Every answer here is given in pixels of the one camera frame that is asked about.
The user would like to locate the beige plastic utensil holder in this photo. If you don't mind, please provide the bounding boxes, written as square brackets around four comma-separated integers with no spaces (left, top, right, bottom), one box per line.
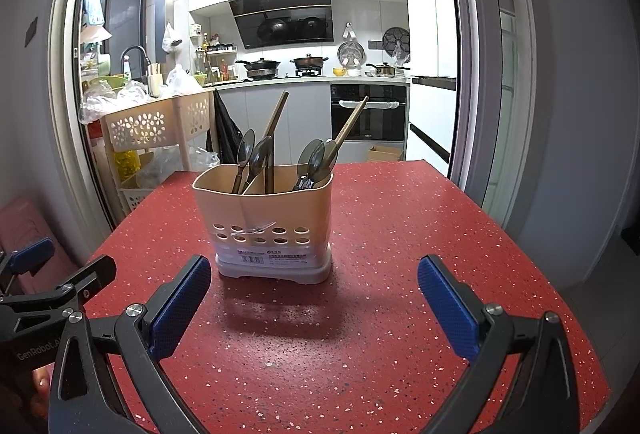
[192,162,335,285]

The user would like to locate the cardboard box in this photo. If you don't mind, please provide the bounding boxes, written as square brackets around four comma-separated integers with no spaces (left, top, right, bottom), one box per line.
[368,145,403,163]

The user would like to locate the person's left hand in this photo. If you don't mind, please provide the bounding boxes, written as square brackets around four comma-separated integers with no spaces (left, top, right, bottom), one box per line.
[31,366,52,420]

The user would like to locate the small steel saucepan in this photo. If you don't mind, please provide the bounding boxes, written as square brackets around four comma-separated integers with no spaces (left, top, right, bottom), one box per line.
[365,62,411,78]

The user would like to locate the clear plastic bags pile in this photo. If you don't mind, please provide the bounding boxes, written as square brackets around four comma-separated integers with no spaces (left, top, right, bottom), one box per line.
[77,78,151,125]

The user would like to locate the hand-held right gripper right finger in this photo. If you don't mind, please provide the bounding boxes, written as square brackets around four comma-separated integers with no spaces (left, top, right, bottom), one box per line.
[417,255,581,434]

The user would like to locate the grey sliding door frame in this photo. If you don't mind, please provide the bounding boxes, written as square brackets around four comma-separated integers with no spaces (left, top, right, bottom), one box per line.
[47,0,533,235]

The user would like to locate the round dark hanging trivet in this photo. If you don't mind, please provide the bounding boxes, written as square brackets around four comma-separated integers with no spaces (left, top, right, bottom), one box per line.
[382,28,411,64]

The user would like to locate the white refrigerator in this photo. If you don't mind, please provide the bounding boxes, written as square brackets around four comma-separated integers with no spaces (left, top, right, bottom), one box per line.
[400,0,458,165]

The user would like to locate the round silver steamer rack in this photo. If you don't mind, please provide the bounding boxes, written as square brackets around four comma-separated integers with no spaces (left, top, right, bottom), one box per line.
[337,41,364,69]

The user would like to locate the green plastic basin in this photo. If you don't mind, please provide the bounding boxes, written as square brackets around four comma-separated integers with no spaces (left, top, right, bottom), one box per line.
[82,74,126,92]

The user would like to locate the yellow oil bottle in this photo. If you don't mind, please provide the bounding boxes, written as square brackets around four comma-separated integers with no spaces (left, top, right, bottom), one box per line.
[114,150,141,179]

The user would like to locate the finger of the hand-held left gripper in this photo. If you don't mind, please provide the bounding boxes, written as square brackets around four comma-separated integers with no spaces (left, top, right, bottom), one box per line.
[0,255,117,332]
[0,237,55,287]

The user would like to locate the grey kitchen counter cabinet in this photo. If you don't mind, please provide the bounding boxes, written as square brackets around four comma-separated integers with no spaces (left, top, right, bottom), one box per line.
[215,78,411,165]

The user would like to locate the white hanging plastic bag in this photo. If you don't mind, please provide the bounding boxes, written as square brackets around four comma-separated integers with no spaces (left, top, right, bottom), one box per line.
[161,22,183,53]

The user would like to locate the black wok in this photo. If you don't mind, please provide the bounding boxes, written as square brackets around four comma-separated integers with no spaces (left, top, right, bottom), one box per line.
[235,58,282,79]

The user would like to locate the clear plastic bag in cart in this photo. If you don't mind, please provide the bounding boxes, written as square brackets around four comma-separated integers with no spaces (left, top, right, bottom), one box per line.
[137,146,221,189]

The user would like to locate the dark cooking pot with lid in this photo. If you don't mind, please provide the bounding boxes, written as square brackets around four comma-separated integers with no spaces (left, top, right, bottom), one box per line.
[290,54,329,75]

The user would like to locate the condiment bottle rack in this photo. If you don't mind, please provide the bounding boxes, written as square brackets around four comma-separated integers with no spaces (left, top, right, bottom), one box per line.
[202,32,238,82]

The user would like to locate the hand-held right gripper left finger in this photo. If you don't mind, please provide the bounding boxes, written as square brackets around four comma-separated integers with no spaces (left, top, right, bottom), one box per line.
[48,255,212,434]

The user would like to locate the black kitchen faucet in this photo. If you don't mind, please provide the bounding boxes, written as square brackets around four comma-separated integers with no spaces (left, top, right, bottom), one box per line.
[120,46,152,84]

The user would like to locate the black built-in oven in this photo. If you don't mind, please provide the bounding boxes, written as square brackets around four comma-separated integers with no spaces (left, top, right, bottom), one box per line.
[330,84,407,143]

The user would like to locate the dark metal spoon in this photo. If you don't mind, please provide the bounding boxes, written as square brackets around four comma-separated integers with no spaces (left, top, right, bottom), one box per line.
[239,136,274,195]
[306,139,340,189]
[292,139,326,192]
[231,129,257,193]

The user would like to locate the black range hood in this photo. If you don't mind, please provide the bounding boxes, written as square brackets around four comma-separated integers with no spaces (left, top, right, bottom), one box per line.
[229,0,333,50]

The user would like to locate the beige flower-cutout storage cart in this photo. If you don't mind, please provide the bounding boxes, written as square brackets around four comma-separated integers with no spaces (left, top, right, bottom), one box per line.
[100,90,216,215]

